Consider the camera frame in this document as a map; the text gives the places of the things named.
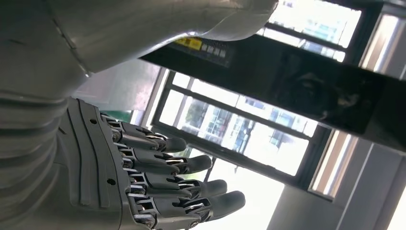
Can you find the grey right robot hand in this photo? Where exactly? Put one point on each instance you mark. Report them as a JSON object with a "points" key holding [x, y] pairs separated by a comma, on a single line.
{"points": [[95, 165]]}

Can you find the black inbound scanner machine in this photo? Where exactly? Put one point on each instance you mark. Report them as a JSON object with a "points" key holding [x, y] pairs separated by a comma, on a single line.
{"points": [[285, 92]]}

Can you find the black yellow column label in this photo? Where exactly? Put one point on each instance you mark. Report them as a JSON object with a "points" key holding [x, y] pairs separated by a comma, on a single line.
{"points": [[206, 50]]}

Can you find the black window frame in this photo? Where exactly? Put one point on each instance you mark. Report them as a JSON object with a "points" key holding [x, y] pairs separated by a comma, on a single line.
{"points": [[317, 152]]}

